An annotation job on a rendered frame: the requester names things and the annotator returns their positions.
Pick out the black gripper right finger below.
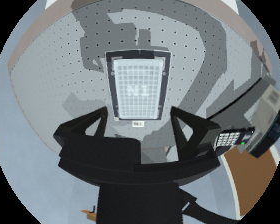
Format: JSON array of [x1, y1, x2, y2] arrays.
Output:
[[170, 106, 222, 160]]

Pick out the white multi-well plate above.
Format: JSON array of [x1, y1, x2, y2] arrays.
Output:
[[114, 59, 163, 119]]

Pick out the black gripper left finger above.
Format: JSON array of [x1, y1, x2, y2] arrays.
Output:
[[57, 106, 108, 137]]

